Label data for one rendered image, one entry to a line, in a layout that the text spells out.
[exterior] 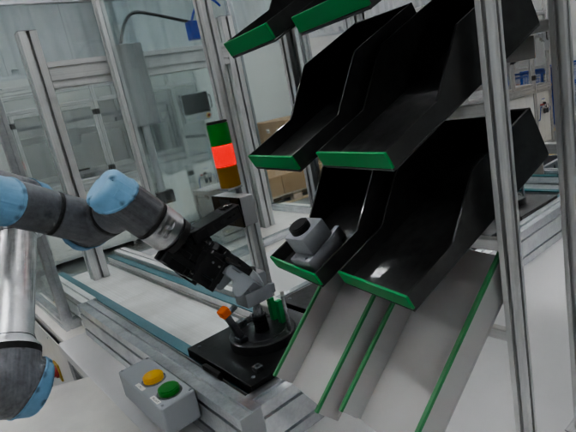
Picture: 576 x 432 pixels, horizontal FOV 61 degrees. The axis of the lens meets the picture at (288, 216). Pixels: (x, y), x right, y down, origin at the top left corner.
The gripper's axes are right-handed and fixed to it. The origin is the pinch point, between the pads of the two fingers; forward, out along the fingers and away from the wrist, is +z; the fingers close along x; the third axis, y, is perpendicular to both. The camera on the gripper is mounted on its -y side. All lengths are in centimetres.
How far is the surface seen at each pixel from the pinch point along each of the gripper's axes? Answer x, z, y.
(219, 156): -17.8, -12.3, -21.7
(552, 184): -4, 104, -97
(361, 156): 44, -26, -9
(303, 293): -9.4, 22.1, -5.7
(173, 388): 0.4, -3.6, 25.2
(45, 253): -82, -15, 15
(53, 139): -105, -29, -19
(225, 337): -8.3, 7.0, 12.5
